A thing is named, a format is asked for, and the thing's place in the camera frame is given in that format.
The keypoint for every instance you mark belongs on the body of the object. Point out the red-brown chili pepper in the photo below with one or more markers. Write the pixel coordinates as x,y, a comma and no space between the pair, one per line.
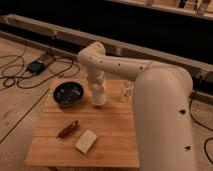
64,132

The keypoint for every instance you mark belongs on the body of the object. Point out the wooden beam rail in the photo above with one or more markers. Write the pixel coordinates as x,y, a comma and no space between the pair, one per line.
16,28

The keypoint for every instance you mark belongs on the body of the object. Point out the wooden table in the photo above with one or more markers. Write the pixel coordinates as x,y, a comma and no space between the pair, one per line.
113,124

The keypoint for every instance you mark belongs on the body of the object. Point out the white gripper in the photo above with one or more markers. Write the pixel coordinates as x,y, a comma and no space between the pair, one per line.
95,76

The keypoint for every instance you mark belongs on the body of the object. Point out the beige sponge block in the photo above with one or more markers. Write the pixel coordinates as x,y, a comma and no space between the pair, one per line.
86,141

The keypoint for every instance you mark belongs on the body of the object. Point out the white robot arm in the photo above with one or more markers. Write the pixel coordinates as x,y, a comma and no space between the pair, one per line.
160,103

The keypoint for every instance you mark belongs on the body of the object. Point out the blue power adapter box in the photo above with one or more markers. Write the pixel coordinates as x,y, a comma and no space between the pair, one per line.
35,67

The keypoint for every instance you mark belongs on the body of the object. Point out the clear glass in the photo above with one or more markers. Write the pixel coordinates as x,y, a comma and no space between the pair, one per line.
126,91

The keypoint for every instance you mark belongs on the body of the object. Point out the dark ceramic bowl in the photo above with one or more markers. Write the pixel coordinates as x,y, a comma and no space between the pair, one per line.
68,93

